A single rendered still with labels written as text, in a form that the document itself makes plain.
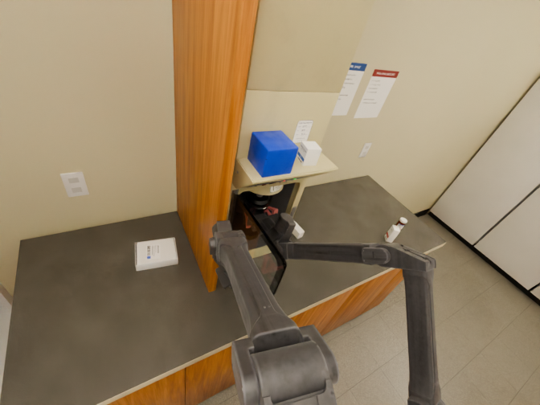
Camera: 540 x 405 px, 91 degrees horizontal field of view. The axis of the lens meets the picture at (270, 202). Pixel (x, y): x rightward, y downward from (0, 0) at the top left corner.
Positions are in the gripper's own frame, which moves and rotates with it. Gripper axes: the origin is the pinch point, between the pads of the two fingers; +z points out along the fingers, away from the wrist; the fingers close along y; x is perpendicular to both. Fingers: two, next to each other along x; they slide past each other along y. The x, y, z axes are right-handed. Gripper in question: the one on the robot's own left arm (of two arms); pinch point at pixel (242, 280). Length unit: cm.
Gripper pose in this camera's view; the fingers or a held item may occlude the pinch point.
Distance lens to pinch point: 87.7
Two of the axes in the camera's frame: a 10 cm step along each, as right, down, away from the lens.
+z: 1.6, 5.8, 8.0
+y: -8.6, 4.8, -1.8
